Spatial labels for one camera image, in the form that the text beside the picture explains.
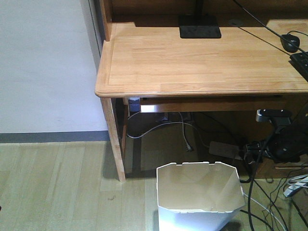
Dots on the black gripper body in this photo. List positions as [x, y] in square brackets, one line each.
[278, 148]

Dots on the white plastic trash bin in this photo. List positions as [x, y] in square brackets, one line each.
[197, 196]

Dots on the dark power adapter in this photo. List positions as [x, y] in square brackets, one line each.
[224, 150]

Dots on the black keyboard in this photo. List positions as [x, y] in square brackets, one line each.
[300, 62]

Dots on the black computer mouse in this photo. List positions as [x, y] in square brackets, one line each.
[290, 42]

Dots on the black monitor with stand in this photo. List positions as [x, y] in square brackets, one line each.
[197, 25]

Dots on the white cylinder under desk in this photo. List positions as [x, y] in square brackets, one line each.
[134, 104]

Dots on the light wooden desk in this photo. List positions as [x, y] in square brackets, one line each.
[144, 56]

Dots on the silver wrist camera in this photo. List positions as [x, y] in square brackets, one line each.
[264, 115]

